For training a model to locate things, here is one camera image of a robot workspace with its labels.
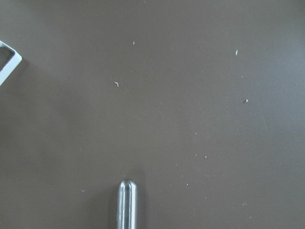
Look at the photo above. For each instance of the steel muddler black tip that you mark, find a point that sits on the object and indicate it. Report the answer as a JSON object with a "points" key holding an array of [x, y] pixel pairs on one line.
{"points": [[127, 205]]}

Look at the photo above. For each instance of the white wire cup rack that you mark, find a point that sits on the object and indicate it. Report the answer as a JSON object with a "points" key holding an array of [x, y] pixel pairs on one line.
{"points": [[9, 60]]}

